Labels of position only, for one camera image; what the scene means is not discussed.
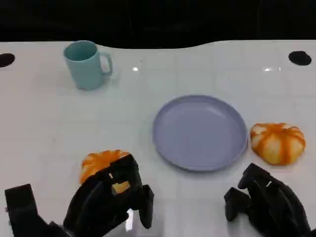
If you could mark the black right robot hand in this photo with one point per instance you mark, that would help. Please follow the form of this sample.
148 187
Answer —
274 205

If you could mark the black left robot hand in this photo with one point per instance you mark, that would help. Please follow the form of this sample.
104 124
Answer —
103 202

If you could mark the pale green mug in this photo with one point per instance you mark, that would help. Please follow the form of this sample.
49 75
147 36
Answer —
85 65

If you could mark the orange white toy bread roll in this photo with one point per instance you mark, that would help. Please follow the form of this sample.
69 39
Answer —
277 143
98 163

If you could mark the lilac plate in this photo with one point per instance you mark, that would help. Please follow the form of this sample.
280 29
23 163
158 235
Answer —
200 133

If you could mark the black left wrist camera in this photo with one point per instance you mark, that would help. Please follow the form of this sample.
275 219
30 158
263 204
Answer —
21 209

